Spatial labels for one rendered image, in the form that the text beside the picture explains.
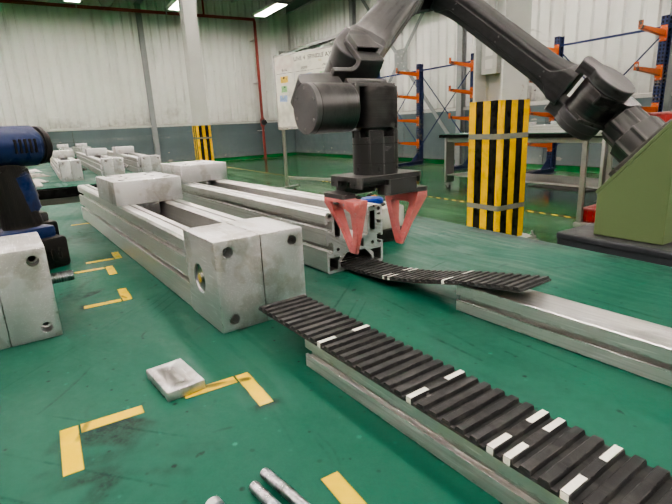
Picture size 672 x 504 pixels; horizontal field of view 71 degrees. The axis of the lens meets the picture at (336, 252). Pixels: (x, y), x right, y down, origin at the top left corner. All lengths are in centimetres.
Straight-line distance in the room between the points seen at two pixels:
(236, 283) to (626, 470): 35
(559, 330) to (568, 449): 20
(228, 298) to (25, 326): 20
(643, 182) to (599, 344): 45
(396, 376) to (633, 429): 15
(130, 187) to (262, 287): 42
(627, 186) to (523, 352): 48
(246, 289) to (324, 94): 23
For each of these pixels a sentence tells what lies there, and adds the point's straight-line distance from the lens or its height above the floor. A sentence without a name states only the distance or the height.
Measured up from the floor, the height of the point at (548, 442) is 81.
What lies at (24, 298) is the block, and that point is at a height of 83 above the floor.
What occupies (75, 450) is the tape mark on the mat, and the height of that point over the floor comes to 78.
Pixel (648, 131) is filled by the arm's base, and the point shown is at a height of 95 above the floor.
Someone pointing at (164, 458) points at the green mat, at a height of 78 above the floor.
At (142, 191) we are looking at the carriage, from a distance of 87.
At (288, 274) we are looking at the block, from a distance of 51.
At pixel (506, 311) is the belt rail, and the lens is 50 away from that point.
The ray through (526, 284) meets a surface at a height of 83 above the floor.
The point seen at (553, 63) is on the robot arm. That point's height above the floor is 106.
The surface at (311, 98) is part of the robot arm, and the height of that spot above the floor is 101.
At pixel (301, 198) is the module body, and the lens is 82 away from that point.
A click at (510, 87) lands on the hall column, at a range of 391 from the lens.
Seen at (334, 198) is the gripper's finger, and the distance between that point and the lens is 59.
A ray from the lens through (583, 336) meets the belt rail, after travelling 46.
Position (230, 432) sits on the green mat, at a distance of 35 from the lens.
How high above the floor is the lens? 98
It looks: 15 degrees down
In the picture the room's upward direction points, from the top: 3 degrees counter-clockwise
